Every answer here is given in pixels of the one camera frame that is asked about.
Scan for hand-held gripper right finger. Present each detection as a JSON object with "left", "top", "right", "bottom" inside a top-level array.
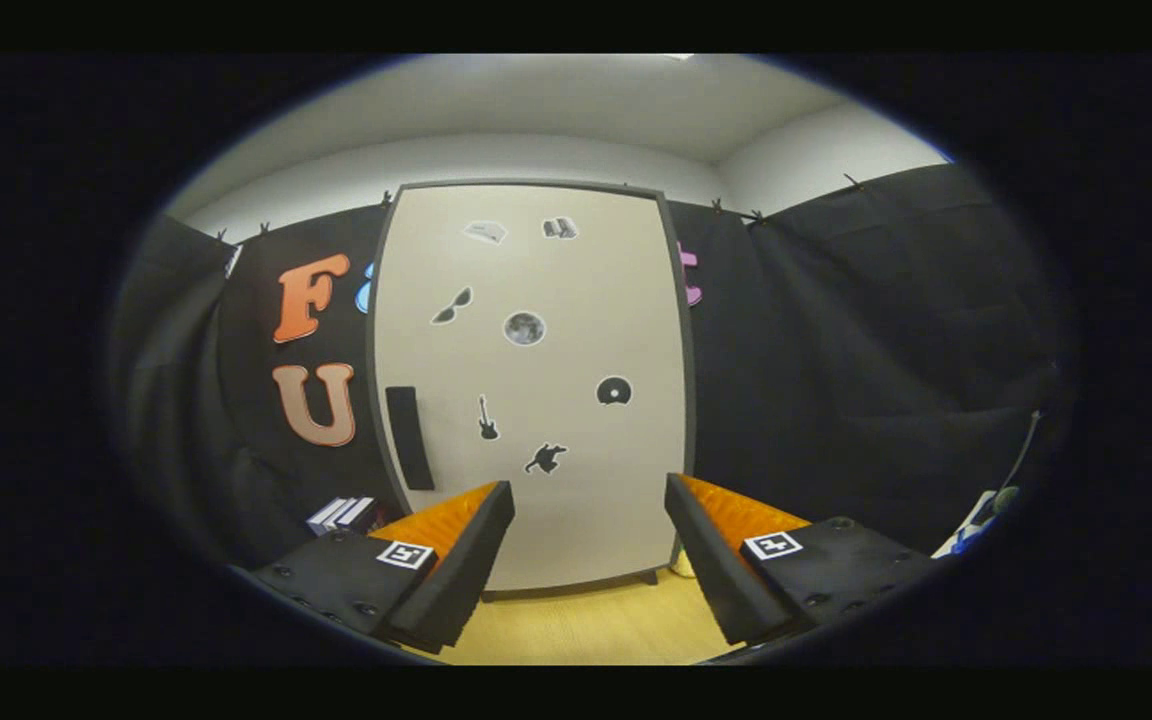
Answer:
[{"left": 664, "top": 474, "right": 937, "bottom": 648}]

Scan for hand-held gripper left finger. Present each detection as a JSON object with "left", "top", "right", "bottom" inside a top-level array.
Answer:
[{"left": 241, "top": 481, "right": 515, "bottom": 656}]

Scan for light grey cabinet door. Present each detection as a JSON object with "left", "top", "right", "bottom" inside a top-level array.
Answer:
[{"left": 374, "top": 186, "right": 687, "bottom": 593}]

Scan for dark navy book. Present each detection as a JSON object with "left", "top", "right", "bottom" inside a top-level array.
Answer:
[{"left": 336, "top": 496, "right": 379, "bottom": 536}]

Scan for dark grey cabinet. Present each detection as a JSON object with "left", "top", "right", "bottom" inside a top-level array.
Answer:
[{"left": 364, "top": 178, "right": 699, "bottom": 601}]

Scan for black backdrop cloth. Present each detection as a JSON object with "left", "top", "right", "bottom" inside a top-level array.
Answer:
[{"left": 106, "top": 160, "right": 1077, "bottom": 571}]

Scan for white and blue paper items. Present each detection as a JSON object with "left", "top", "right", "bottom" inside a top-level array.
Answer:
[{"left": 933, "top": 488, "right": 1017, "bottom": 558}]

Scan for grey cable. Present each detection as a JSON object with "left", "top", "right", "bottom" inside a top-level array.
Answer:
[{"left": 1001, "top": 410, "right": 1043, "bottom": 496}]

